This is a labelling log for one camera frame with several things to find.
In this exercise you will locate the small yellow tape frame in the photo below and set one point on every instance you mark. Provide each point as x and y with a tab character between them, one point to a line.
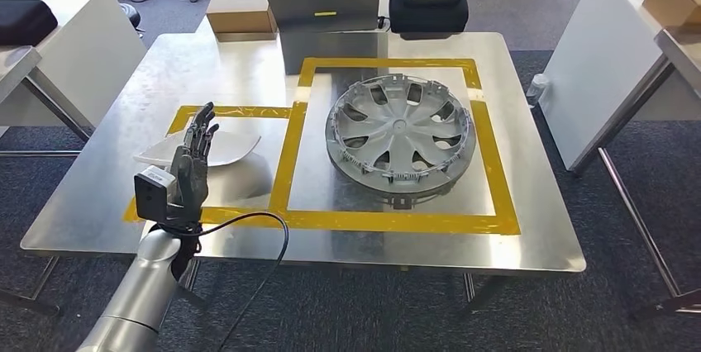
246	111

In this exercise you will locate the grey wheel hubcap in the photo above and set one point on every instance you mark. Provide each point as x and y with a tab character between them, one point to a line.
400	130

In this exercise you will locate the black soft carry case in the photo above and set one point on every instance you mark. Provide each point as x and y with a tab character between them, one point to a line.
427	18
24	21

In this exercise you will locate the clear plastic bottle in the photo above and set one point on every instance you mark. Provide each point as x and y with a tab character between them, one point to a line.
538	89

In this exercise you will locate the white curved plastic part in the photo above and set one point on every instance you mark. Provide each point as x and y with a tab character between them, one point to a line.
230	147

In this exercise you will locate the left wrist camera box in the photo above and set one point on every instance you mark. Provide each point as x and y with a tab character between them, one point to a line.
150	193

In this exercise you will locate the steel workbench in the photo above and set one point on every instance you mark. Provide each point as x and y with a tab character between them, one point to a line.
679	48
16	65
219	76

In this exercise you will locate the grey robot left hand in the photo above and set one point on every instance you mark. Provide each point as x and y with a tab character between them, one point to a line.
191	180

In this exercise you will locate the large yellow tape frame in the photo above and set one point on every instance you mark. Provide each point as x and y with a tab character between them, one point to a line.
394	222

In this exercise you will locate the grey laptop yellow sticker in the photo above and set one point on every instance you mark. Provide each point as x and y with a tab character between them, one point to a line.
323	2

